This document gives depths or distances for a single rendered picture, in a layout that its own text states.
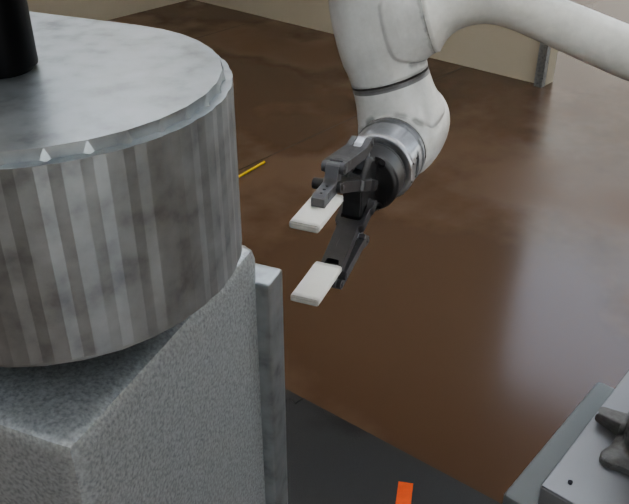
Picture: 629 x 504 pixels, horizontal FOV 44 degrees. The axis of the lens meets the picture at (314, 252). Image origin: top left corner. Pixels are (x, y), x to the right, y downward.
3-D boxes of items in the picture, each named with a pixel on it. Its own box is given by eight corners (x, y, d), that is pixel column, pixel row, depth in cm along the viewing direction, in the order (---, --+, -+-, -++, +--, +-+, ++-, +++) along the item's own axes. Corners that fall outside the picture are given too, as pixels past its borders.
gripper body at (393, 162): (409, 141, 91) (385, 174, 83) (404, 206, 95) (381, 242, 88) (348, 132, 93) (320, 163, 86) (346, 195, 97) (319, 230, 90)
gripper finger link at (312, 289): (315, 260, 84) (315, 266, 84) (290, 294, 78) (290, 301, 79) (342, 266, 83) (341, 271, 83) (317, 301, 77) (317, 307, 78)
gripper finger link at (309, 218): (343, 201, 79) (343, 195, 78) (318, 234, 73) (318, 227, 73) (316, 196, 80) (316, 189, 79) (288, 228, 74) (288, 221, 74)
